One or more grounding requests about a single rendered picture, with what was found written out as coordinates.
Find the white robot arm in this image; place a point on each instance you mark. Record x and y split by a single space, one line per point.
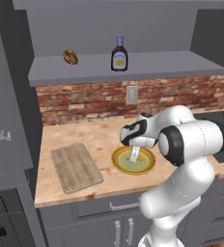
188 180

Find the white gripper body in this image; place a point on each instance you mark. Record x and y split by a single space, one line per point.
134 154

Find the grey drawer front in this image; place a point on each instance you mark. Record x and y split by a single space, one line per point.
91 209

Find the black oven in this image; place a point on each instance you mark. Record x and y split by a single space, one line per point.
4 222

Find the grey wall outlet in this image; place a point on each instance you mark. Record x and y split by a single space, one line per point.
132 95

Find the grey open wall cabinet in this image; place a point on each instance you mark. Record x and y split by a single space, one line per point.
117 69

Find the dark condiment bottle yellow label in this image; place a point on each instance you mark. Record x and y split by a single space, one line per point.
119 58

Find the grey base cupboard door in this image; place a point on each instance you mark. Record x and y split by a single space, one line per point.
85 233
138 231

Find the orange shrimp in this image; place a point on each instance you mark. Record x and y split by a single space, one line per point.
140 158

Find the grey tall cupboard door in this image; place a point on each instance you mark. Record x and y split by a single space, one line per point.
7 80

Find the green and yellow round plate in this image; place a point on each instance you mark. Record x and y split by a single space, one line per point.
123 165

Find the grey drawer stack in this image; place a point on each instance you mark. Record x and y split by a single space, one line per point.
221 209

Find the brown walnut-like lump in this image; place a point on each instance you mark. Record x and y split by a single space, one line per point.
70 57

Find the wooden cutting board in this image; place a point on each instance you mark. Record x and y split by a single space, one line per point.
75 167

